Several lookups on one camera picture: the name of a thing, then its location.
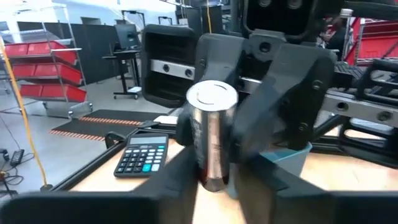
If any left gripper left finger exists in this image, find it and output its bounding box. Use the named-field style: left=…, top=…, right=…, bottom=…
left=0, top=146, right=200, bottom=224

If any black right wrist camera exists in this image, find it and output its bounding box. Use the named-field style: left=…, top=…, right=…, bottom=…
left=244, top=0, right=324, bottom=35

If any black power adapter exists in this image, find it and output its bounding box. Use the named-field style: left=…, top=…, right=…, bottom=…
left=9, top=148, right=25, bottom=167

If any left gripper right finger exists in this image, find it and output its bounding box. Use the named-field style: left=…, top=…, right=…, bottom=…
left=232, top=154, right=398, bottom=224

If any red storage bin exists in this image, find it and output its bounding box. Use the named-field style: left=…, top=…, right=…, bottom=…
left=344, top=17, right=398, bottom=67
left=19, top=83, right=88, bottom=103
left=11, top=62, right=83, bottom=86
left=2, top=40, right=78, bottom=65

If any metal wire shelf rack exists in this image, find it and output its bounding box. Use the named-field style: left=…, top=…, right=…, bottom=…
left=0, top=4, right=94, bottom=119

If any black desk calculator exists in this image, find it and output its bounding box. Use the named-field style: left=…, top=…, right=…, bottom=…
left=113, top=133, right=170, bottom=179

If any black partition wall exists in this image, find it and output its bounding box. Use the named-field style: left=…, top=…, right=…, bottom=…
left=17, top=21, right=125, bottom=85

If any black mat with orange stripes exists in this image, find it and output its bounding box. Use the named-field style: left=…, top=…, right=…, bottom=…
left=48, top=108, right=170, bottom=142

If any blue teal plastic bin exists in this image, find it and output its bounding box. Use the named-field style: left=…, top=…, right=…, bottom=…
left=226, top=142, right=313, bottom=200

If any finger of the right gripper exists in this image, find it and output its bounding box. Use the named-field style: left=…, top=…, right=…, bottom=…
left=232, top=43, right=339, bottom=163
left=175, top=32, right=248, bottom=146

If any person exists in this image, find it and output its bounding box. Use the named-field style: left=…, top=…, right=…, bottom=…
left=319, top=14, right=349, bottom=60

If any yellow cable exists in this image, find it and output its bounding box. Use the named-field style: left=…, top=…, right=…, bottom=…
left=0, top=35, right=52, bottom=191

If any black rolling monitor stand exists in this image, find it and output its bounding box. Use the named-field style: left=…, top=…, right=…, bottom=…
left=101, top=23, right=143, bottom=101

